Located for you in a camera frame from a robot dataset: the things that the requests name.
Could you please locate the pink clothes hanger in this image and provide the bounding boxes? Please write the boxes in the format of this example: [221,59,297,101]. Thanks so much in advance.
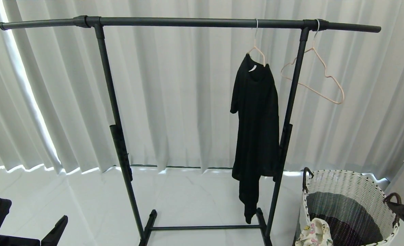
[248,19,267,67]
[280,19,345,105]

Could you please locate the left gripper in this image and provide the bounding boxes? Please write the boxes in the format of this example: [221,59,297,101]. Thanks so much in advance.
[0,215,69,246]

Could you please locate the white laundry basket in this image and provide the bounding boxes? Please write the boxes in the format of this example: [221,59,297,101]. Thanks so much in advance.
[294,167,400,246]

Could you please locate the cream printed garment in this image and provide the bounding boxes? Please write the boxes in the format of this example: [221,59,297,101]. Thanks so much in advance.
[295,218,334,246]

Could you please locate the black clothes rack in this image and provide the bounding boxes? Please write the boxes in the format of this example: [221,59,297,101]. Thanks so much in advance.
[0,15,381,246]

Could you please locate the white curtain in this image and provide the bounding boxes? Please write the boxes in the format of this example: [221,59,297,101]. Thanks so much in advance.
[0,0,404,181]

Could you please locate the black garment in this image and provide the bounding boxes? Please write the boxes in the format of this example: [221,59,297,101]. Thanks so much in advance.
[230,53,280,224]

